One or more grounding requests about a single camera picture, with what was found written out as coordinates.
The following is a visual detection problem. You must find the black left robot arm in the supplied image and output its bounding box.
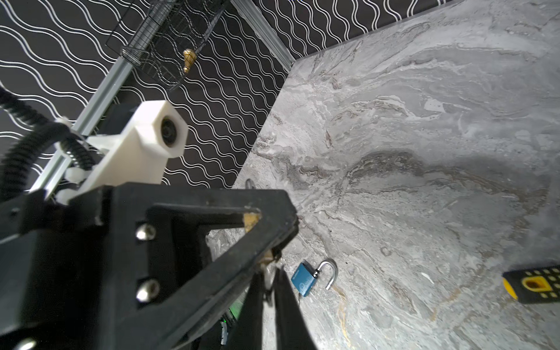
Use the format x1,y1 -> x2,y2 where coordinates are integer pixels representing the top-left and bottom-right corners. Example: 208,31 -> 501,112
1,90 -> 314,349

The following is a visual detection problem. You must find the small brass padlock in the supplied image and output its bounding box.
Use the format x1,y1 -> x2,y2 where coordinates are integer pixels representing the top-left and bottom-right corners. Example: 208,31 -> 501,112
243,212 -> 277,272

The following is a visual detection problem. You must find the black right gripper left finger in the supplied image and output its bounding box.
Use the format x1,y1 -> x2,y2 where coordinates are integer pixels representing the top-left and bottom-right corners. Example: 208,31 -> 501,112
225,272 -> 265,350

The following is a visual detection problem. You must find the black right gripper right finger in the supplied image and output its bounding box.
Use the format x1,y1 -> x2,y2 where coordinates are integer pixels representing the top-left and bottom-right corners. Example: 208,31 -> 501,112
272,268 -> 316,350

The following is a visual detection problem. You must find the brass object in basket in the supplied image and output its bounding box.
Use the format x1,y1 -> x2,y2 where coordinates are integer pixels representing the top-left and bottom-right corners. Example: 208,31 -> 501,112
183,49 -> 197,74

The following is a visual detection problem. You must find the black wire basket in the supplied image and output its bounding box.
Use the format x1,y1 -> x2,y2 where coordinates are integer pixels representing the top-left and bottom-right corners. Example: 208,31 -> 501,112
106,1 -> 230,90

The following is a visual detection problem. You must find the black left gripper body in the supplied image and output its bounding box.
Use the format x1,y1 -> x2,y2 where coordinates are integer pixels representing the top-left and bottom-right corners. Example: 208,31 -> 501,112
0,183 -> 154,350

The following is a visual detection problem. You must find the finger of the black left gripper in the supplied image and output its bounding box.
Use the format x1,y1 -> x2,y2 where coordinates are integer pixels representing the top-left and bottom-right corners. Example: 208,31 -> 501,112
146,188 -> 298,245
108,235 -> 298,350

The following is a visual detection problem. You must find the yellow black screwdriver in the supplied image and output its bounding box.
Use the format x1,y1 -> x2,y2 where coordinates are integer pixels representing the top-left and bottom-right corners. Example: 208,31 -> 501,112
502,265 -> 560,304

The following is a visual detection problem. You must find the blue padlock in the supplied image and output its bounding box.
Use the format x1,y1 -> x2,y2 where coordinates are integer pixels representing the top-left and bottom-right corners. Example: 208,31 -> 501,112
291,258 -> 338,297

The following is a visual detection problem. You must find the aluminium corner frame post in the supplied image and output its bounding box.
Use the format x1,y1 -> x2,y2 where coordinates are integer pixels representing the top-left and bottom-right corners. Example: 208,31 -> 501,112
231,0 -> 295,72

